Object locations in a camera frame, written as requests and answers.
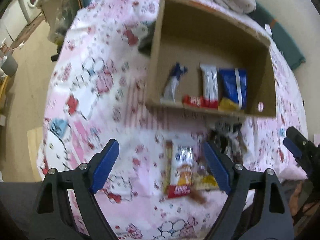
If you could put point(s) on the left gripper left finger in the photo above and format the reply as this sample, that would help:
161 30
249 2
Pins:
52 216

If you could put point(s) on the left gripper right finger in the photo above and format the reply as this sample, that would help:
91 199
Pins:
256 206

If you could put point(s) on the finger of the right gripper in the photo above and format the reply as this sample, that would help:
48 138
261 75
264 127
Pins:
300 137
295 146

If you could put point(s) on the yellow wafer packet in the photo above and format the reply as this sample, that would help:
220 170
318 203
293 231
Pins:
204 181

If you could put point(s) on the white black label packet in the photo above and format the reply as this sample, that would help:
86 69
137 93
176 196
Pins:
229 140

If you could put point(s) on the blue snack bag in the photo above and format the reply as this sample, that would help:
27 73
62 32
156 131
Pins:
234 89

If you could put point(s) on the small red candy packet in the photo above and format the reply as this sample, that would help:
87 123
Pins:
195 101

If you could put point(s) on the white red striped packet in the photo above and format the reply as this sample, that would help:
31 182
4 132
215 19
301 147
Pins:
210 85

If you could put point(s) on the grey blue snack sachet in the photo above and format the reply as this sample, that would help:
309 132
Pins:
173 81

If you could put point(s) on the dark brown chocolate snack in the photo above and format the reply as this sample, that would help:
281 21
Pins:
197 196

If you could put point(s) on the person's right hand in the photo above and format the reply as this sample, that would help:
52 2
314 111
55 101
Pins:
304 201

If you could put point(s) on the teal cushion headboard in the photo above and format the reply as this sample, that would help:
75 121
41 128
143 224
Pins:
283 40

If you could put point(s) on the pink Hello Kitty bedsheet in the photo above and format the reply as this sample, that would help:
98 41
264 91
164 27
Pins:
96 93

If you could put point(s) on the brown cardboard box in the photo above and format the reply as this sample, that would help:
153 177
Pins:
192 34

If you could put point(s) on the grey trash bin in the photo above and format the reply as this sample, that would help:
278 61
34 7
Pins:
9 65

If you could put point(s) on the white washing machine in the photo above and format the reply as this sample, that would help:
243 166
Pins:
29 10

